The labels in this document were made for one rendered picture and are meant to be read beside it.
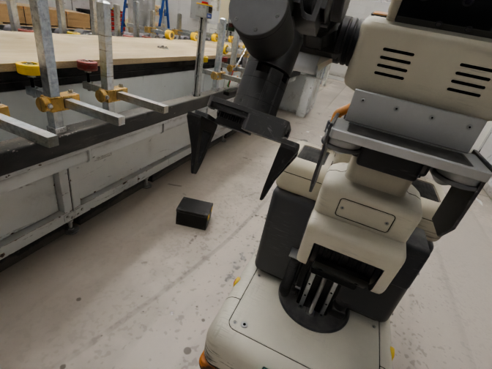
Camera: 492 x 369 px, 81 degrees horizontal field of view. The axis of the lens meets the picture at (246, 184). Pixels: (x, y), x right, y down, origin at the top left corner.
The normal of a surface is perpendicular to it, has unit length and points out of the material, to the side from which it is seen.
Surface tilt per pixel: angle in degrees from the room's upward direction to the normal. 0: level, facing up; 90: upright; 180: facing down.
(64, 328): 0
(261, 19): 65
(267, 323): 0
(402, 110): 90
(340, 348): 0
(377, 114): 90
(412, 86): 98
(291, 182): 90
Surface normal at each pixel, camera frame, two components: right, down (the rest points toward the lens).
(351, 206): -0.40, 0.51
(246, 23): -0.26, -0.01
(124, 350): 0.18, -0.86
